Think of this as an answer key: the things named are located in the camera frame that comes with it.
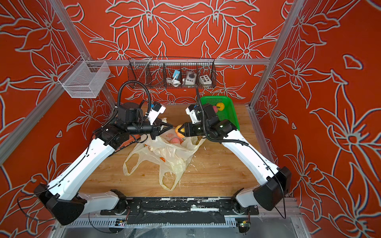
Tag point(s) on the green plastic basket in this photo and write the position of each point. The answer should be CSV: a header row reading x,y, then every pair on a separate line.
x,y
228,112

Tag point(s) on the yellow-red peach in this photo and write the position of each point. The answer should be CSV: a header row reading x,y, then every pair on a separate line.
x,y
177,130

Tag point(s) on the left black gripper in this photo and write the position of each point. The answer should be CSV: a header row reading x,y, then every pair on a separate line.
x,y
158,130

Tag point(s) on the yellow peach top right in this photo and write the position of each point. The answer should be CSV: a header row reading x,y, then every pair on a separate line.
x,y
220,106

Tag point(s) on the blue white small box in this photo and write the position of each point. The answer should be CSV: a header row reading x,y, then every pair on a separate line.
x,y
176,75

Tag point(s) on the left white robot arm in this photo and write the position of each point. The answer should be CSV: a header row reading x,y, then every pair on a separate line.
x,y
61,196

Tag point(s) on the black wire wall basket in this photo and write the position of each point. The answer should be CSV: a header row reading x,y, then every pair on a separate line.
x,y
156,72

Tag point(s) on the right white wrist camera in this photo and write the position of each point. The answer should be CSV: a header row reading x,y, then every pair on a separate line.
x,y
194,113

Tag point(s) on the clear acrylic wall box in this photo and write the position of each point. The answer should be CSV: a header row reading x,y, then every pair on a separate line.
x,y
85,81

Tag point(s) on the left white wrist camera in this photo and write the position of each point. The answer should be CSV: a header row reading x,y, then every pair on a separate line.
x,y
155,110

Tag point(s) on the yellow translucent plastic bag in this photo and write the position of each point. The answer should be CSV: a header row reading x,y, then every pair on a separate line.
x,y
172,158

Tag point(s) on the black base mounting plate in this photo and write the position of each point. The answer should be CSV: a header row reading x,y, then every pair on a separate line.
x,y
214,211

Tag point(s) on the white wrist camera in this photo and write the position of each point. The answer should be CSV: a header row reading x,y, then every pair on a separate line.
x,y
194,113
155,110

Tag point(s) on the grey controller device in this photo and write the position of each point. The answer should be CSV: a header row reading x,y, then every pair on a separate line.
x,y
190,78

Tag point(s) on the orange-print plastic bag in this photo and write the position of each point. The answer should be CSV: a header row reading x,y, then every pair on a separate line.
x,y
159,142

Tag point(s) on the white button box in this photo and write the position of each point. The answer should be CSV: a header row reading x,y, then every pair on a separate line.
x,y
205,80

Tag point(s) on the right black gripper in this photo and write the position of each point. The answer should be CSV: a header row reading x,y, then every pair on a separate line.
x,y
187,130

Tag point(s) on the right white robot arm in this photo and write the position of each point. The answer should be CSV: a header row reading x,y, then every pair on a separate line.
x,y
273,182

